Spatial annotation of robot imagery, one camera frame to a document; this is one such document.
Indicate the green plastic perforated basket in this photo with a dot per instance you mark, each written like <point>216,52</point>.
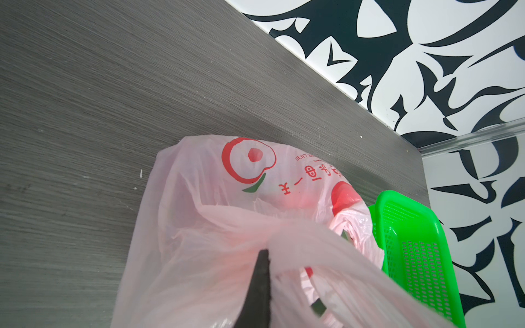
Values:
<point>416,253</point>

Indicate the pink plastic bag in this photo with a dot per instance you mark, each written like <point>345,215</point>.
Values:
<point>213,203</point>

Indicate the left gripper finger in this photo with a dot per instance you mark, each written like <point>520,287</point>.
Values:
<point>256,310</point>

